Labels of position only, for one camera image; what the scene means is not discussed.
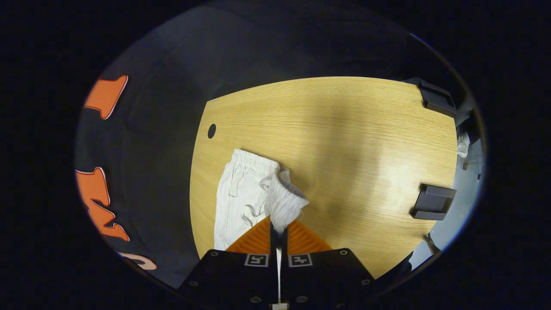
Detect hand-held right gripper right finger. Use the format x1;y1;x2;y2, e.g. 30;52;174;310
280;219;376;308

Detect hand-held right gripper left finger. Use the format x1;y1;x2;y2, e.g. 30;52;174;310
176;216;279;308

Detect white jeans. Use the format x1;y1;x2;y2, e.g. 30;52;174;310
214;149;310;302

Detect black table clamp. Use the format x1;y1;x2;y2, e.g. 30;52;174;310
402;77;458;118
409;184;457;221

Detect black backdrop cloth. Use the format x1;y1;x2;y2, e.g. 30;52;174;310
74;4;470;289

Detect white crumpled cloth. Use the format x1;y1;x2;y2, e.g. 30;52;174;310
456;133;471;158

